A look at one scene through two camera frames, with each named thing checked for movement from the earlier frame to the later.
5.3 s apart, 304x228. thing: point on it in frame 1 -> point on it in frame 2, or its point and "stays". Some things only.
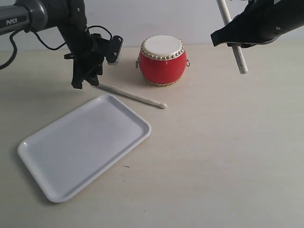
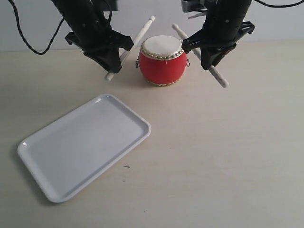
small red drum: [162, 60] stays
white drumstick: [224, 6] -> [198, 53]
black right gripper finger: [241, 44] -> [213, 56]
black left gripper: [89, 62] -> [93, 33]
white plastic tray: [66, 155] stays
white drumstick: [135, 96] -> [151, 19]
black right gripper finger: [238, 30] -> [203, 39]
